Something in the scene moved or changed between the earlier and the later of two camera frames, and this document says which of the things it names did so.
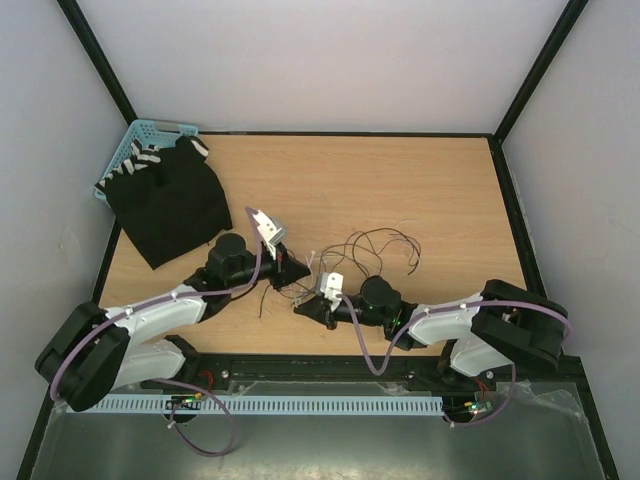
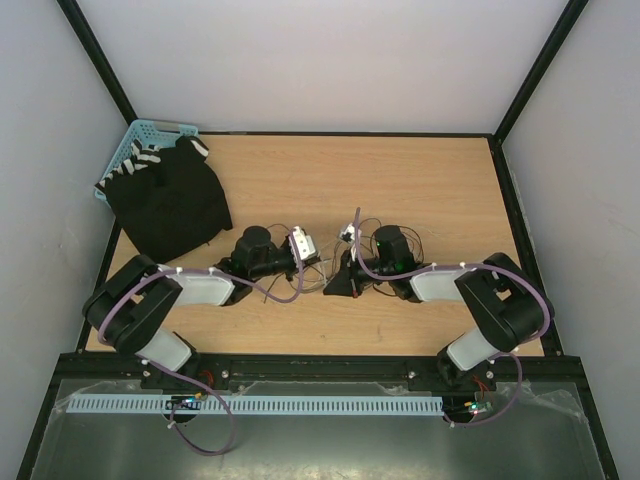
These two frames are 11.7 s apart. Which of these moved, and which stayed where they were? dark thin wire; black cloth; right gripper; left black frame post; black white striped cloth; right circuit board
Moved: right gripper; dark thin wire
Stayed: right circuit board; black white striped cloth; black cloth; left black frame post
